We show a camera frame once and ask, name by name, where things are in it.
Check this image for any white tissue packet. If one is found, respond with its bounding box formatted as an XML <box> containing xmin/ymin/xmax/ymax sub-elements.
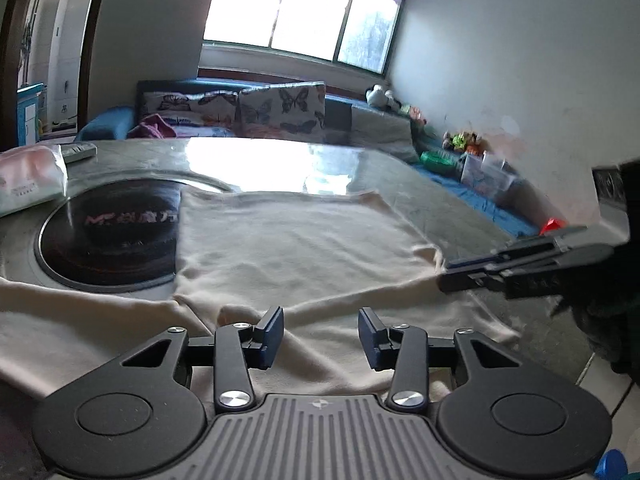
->
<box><xmin>0</xmin><ymin>143</ymin><xmax>69</xmax><ymax>218</ymax></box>

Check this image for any square butterfly print cushion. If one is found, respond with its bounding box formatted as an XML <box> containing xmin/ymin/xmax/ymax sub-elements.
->
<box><xmin>237</xmin><ymin>82</ymin><xmax>327</xmax><ymax>137</ymax></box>

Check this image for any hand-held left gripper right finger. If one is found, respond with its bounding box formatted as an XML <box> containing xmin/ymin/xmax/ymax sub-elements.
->
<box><xmin>358</xmin><ymin>306</ymin><xmax>522</xmax><ymax>414</ymax></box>

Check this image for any cream knit garment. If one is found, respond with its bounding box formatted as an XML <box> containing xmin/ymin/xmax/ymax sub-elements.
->
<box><xmin>0</xmin><ymin>189</ymin><xmax>527</xmax><ymax>411</ymax></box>

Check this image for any round black induction cooktop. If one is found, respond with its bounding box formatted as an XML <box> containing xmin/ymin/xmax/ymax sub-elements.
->
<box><xmin>33</xmin><ymin>177</ymin><xmax>237</xmax><ymax>294</ymax></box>

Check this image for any clear plastic storage box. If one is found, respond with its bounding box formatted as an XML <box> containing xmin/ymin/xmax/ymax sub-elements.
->
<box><xmin>459</xmin><ymin>153</ymin><xmax>519</xmax><ymax>204</ymax></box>

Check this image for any grey remote control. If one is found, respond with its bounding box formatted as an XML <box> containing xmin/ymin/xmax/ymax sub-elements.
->
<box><xmin>58</xmin><ymin>142</ymin><xmax>98</xmax><ymax>164</ymax></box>

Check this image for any white plush toy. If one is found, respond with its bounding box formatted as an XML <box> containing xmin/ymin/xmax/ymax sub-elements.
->
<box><xmin>364</xmin><ymin>84</ymin><xmax>397</xmax><ymax>109</ymax></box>

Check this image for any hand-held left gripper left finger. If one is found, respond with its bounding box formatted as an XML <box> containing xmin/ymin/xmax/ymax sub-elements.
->
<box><xmin>120</xmin><ymin>306</ymin><xmax>285</xmax><ymax>414</ymax></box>

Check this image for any blue sofa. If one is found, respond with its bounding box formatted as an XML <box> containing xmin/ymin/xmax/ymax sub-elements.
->
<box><xmin>74</xmin><ymin>78</ymin><xmax>542</xmax><ymax>239</ymax></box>

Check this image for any pink cloth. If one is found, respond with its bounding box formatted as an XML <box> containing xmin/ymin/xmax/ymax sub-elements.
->
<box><xmin>127</xmin><ymin>113</ymin><xmax>177</xmax><ymax>140</ymax></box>

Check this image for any group of small toys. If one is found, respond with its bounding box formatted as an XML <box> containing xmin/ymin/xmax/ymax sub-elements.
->
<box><xmin>442</xmin><ymin>131</ymin><xmax>485</xmax><ymax>157</ymax></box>

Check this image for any white wardrobe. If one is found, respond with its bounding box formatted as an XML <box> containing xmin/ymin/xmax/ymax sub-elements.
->
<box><xmin>20</xmin><ymin>0</ymin><xmax>97</xmax><ymax>132</ymax></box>

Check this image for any wide butterfly print cushion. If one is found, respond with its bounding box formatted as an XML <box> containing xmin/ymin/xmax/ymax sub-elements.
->
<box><xmin>141</xmin><ymin>90</ymin><xmax>242</xmax><ymax>130</ymax></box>

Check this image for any grey sofa blanket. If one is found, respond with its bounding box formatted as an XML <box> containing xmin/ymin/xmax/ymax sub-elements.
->
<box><xmin>349</xmin><ymin>102</ymin><xmax>420</xmax><ymax>162</ymax></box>

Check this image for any blue cardboard box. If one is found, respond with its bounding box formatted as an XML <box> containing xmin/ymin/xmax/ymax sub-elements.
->
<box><xmin>16</xmin><ymin>83</ymin><xmax>49</xmax><ymax>149</ymax></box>

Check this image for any window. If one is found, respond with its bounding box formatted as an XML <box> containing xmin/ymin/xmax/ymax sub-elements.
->
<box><xmin>202</xmin><ymin>0</ymin><xmax>414</xmax><ymax>77</ymax></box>

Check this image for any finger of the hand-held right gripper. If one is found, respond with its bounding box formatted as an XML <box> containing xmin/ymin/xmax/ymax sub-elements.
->
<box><xmin>437</xmin><ymin>245</ymin><xmax>615</xmax><ymax>302</ymax></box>
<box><xmin>492</xmin><ymin>226</ymin><xmax>589</xmax><ymax>262</ymax></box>

